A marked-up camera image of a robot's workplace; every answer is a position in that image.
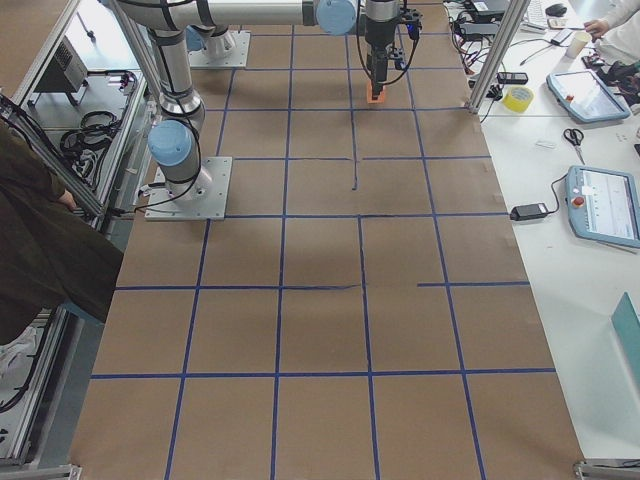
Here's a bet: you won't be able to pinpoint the black gripper body arm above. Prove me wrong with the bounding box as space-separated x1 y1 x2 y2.
365 34 404 83

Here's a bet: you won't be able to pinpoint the orange foam cube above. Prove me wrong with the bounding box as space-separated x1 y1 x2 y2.
366 84 386 104

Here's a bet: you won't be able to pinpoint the metal base plate arm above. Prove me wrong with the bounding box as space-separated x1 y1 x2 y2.
186 29 251 70
144 157 233 221

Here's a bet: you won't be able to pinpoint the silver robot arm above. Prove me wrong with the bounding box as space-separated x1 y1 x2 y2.
111 1 232 220
196 1 421 103

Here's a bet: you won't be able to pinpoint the black mobile phone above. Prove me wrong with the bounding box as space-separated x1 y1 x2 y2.
496 72 529 85

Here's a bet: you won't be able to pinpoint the yellow tape roll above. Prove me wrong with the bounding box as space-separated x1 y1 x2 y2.
503 85 534 113

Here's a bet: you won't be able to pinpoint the black power adapter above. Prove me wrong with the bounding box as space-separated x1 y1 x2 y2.
509 203 550 222

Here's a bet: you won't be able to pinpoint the white paper cup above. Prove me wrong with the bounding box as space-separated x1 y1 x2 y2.
565 31 591 59

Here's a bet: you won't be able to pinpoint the blue teach pendant far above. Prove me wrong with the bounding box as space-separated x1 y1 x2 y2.
546 70 631 123

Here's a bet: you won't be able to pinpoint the blue teach pendant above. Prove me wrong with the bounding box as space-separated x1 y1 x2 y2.
565 165 639 249
546 70 631 123

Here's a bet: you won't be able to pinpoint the brown paper mat blue grid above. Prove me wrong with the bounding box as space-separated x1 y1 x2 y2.
71 1 580 479

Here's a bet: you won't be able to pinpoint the blue teach pendant near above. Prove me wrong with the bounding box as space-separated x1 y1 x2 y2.
565 165 639 249

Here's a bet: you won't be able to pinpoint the teal folder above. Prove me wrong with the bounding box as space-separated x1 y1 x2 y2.
611 292 640 381

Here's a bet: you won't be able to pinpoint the person in dark coat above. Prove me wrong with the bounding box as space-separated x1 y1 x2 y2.
1 125 123 344

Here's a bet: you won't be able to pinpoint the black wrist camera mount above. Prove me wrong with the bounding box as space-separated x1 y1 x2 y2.
400 6 423 42

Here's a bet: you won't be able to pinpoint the aluminium frame post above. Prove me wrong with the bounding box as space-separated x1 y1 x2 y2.
466 0 530 114

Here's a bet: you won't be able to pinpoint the black handled scissors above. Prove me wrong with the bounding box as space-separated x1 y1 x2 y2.
563 128 585 165

